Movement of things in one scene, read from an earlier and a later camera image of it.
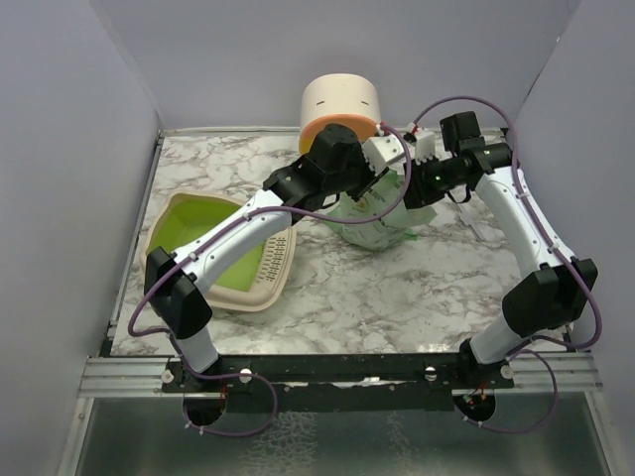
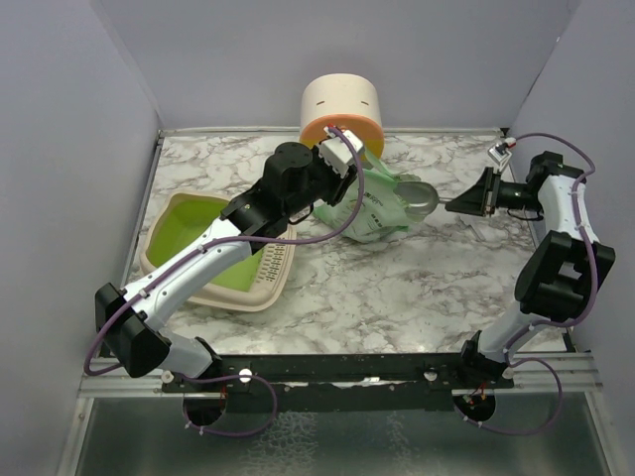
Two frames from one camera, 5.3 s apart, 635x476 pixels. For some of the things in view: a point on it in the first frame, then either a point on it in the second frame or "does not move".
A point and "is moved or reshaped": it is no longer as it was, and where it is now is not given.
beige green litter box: [175, 219] does not move
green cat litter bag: [388, 232] is moved or reshaped
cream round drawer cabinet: [352, 99] does not move
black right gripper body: [431, 179] -> [508, 195]
